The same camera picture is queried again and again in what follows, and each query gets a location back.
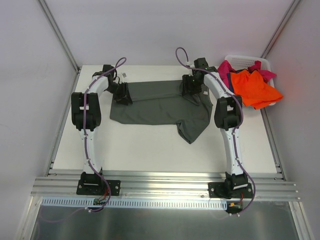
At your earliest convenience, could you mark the orange t-shirt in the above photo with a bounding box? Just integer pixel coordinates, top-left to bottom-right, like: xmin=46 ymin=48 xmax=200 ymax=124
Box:
xmin=231 ymin=69 xmax=284 ymax=110

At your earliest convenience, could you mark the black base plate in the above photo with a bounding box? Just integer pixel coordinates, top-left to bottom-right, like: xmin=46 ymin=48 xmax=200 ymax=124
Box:
xmin=207 ymin=182 xmax=254 ymax=200
xmin=76 ymin=178 xmax=121 ymax=196

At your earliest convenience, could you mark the magenta t-shirt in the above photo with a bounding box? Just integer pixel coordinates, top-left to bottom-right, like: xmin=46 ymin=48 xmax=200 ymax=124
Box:
xmin=217 ymin=60 xmax=277 ymax=89

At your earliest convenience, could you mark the left small circuit board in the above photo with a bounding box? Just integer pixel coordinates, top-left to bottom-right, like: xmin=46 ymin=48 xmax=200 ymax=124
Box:
xmin=93 ymin=198 xmax=107 ymax=206

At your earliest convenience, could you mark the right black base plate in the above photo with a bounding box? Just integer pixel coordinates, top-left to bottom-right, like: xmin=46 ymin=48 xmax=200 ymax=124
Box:
xmin=207 ymin=182 xmax=254 ymax=200

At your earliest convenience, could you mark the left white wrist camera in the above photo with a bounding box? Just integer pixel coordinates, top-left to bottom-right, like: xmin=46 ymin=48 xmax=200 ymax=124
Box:
xmin=117 ymin=72 xmax=127 ymax=84

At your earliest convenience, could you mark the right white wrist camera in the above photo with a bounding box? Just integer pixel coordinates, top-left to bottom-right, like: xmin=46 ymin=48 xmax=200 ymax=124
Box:
xmin=185 ymin=61 xmax=194 ymax=76

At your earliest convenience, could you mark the navy blue t-shirt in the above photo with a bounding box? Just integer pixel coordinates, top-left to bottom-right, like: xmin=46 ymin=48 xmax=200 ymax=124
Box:
xmin=226 ymin=72 xmax=235 ymax=94

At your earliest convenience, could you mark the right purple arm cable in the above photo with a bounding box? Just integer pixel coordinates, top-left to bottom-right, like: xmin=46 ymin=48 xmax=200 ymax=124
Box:
xmin=174 ymin=47 xmax=257 ymax=217

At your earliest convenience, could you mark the white plastic laundry basket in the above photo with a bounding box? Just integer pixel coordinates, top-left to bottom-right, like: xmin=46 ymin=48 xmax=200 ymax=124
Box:
xmin=223 ymin=54 xmax=272 ymax=108

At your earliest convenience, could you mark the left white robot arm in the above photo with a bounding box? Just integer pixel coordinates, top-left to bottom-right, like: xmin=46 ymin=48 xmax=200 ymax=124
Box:
xmin=71 ymin=64 xmax=133 ymax=194

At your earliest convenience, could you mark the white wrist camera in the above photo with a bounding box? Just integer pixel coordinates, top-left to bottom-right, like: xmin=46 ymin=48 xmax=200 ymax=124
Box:
xmin=117 ymin=72 xmax=127 ymax=84
xmin=185 ymin=61 xmax=194 ymax=76

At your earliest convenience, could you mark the aluminium mounting rail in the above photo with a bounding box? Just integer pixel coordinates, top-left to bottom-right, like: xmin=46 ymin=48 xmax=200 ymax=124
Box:
xmin=31 ymin=169 xmax=303 ymax=202

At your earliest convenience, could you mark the white slotted cable duct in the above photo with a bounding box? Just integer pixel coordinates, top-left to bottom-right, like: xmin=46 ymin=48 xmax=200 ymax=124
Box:
xmin=41 ymin=197 xmax=227 ymax=211

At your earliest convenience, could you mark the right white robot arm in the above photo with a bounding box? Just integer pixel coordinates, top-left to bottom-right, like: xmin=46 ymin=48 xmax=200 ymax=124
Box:
xmin=182 ymin=57 xmax=249 ymax=199

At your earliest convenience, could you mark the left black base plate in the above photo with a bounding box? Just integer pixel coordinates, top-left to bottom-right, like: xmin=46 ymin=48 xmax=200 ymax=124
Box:
xmin=76 ymin=178 xmax=121 ymax=196

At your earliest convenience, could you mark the right small circuit board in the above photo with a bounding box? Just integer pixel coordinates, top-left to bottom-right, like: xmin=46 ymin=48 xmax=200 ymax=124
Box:
xmin=228 ymin=201 xmax=243 ymax=209

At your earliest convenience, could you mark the small circuit board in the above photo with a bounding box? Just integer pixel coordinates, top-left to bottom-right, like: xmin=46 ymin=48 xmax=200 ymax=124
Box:
xmin=93 ymin=198 xmax=107 ymax=206
xmin=228 ymin=201 xmax=243 ymax=209

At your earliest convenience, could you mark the dark grey t-shirt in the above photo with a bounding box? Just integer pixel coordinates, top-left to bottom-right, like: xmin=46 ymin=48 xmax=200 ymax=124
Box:
xmin=109 ymin=80 xmax=213 ymax=144

